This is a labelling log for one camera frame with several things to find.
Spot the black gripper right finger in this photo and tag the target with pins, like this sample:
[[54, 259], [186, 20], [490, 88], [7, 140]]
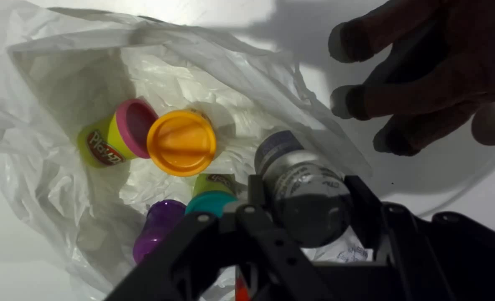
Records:
[[437, 257]]

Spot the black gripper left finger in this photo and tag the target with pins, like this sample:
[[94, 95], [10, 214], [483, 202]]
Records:
[[214, 257]]

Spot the teal lid dough tub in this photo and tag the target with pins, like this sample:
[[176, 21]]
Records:
[[211, 202]]

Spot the purple lid dough tub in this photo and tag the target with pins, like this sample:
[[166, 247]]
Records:
[[156, 232]]

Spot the white lid supplement bottle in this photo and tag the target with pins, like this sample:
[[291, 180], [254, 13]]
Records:
[[306, 190]]

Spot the yellow-orange lid dough tub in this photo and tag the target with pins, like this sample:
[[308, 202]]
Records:
[[181, 143]]

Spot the white plastic bag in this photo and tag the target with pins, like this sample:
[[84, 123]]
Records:
[[64, 73]]

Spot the brown plush moose toy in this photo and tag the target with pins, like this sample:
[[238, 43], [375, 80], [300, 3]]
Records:
[[442, 68]]

